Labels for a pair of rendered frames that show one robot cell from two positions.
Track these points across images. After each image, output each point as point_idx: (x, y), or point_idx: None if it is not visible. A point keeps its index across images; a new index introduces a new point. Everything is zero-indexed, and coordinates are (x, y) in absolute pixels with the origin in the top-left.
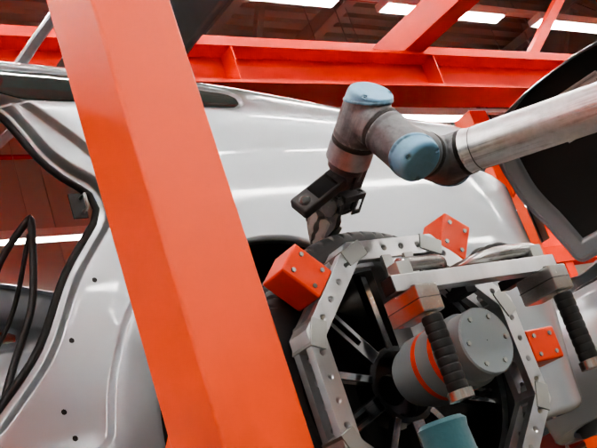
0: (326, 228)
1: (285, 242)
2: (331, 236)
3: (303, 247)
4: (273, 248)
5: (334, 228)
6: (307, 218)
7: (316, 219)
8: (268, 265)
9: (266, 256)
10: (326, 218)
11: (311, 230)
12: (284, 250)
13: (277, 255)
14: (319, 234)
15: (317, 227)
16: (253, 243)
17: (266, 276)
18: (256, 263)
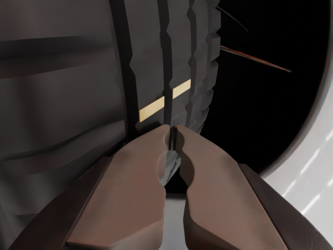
0: (101, 194)
1: (274, 158)
2: (39, 176)
3: (255, 171)
4: (279, 144)
5: (29, 228)
6: (245, 177)
7: (193, 203)
8: (269, 138)
9: (277, 137)
10: (148, 249)
11: (193, 148)
12: (268, 154)
13: (270, 147)
14: (144, 155)
15: (186, 178)
16: (305, 118)
17: (264, 134)
18: (280, 127)
